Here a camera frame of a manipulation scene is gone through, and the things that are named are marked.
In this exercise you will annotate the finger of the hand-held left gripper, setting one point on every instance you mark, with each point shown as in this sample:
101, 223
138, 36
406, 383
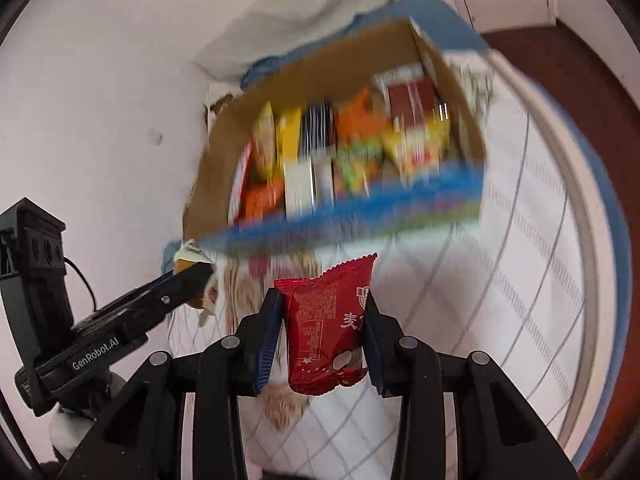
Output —
175, 290

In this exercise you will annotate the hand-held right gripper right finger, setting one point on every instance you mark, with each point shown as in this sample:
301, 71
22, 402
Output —
372, 340

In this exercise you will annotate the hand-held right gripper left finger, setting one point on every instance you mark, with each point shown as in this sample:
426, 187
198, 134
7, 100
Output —
267, 335

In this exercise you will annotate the yellow white snack packet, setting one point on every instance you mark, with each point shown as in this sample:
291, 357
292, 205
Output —
192, 255

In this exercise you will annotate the dark red snack packet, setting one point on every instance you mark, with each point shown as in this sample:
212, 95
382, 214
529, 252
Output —
320, 320

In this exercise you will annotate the cardboard box with blue side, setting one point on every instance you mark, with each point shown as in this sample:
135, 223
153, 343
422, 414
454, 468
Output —
225, 160

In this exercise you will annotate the orange red snack packet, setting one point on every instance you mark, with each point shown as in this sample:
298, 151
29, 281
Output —
260, 197

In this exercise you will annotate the pink white snack packet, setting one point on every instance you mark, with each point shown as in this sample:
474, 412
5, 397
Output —
242, 175

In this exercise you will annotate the silver white snack packet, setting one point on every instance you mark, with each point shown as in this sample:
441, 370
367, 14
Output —
324, 175

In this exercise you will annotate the green yellow snack packet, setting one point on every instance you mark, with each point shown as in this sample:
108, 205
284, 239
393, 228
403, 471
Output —
355, 170

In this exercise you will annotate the yellow clear cracker packet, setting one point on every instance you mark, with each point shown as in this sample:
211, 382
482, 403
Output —
264, 140

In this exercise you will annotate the yellow red snack packet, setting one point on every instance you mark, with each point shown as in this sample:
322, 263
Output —
415, 152

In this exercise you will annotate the plain yellow snack packet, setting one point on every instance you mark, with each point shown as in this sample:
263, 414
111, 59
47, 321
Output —
290, 135

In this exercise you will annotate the black striped snack packet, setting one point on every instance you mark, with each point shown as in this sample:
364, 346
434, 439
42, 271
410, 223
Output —
317, 125

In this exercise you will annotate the dark red snack box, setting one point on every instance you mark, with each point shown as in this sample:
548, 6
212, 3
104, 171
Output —
412, 100

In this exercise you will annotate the white blanket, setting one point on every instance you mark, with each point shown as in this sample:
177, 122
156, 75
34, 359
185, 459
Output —
310, 10

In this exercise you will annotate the blue cloth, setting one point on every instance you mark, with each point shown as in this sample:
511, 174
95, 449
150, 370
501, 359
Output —
435, 10

